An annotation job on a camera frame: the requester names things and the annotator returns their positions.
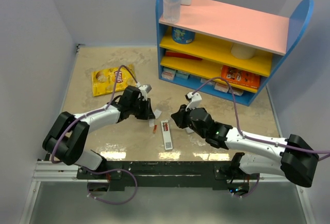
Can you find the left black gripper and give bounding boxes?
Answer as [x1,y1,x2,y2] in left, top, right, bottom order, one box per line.
[129,98,155,120]

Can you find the slim white remote control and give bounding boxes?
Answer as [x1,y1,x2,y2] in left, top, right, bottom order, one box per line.
[160,120,173,151]

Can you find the slim white battery cover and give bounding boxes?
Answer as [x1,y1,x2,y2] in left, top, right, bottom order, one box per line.
[148,119,155,127]

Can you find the wide white remote control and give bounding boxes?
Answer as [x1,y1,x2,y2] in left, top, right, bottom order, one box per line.
[186,127,194,134]

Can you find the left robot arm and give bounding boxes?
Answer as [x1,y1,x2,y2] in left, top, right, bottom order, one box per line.
[42,84,155,179]

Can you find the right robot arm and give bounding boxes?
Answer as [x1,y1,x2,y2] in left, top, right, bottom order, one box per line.
[171,105,319,188]

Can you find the tissue pack centre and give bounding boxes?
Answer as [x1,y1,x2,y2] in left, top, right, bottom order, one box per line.
[200,78,216,86]

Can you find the teal tissue pack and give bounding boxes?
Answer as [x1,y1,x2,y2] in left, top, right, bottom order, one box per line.
[175,70,190,79]

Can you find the tissue pack far left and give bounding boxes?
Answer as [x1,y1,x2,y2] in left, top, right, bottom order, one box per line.
[161,67,176,81]

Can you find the tissue pack red label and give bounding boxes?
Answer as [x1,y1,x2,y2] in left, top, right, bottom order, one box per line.
[214,83,229,93]

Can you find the yellow Lays chips bag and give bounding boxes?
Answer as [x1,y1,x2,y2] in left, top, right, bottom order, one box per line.
[91,67,136,97]

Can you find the tissue pack far right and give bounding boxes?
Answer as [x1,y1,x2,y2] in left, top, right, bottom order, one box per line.
[228,87,244,96]

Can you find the red flat box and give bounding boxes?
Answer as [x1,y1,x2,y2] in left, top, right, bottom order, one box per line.
[165,50,202,60]

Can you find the orange snack package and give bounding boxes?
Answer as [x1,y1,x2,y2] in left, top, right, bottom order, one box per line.
[221,66,260,89]

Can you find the blue wooden shelf unit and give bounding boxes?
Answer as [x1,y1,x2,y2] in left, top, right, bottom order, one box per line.
[155,0,315,106]

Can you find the blue printed can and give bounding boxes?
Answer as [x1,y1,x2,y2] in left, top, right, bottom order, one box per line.
[172,27,195,44]

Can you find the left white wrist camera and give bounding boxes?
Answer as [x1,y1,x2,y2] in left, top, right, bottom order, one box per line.
[136,82,152,101]

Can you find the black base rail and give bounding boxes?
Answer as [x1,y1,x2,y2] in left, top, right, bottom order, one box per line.
[77,161,258,193]

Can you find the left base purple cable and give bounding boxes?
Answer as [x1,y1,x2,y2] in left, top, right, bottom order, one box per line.
[87,167,138,206]

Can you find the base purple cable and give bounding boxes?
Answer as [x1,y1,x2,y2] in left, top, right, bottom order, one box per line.
[87,167,138,206]
[230,174,260,199]

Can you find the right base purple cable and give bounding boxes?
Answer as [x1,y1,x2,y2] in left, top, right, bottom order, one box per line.
[230,174,260,199]

